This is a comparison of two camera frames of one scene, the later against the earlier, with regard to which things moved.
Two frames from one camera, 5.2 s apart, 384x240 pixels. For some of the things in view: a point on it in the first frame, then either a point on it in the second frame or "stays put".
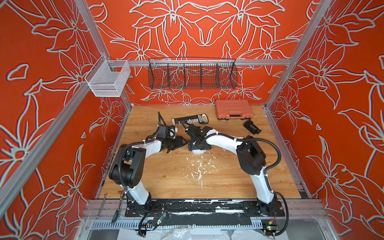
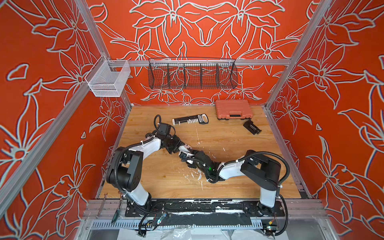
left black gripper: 178,142 stays put
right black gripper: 192,144 → 192,163
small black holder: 252,128 stays put
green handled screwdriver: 117,213 stays put
